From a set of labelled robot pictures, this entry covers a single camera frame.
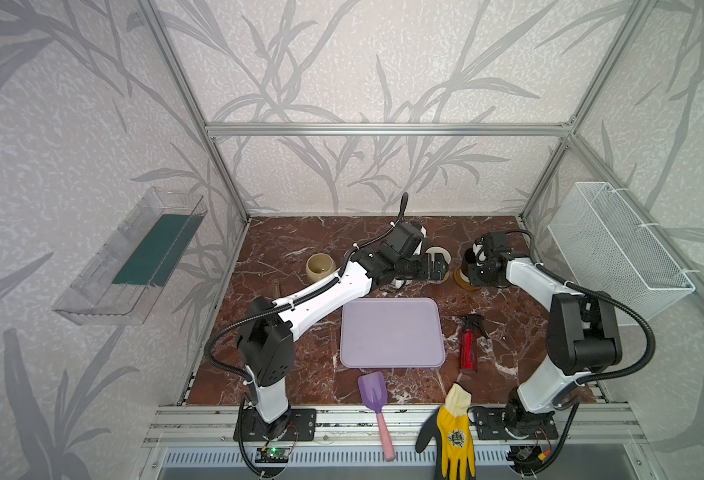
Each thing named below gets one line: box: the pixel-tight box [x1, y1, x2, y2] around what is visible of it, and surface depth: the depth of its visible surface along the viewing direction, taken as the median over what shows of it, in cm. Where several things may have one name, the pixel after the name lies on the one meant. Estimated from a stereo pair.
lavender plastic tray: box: [339, 297, 446, 368], surface depth 91 cm
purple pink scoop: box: [358, 372, 396, 462], surface depth 80 cm
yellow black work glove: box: [415, 383, 476, 480], surface depth 72 cm
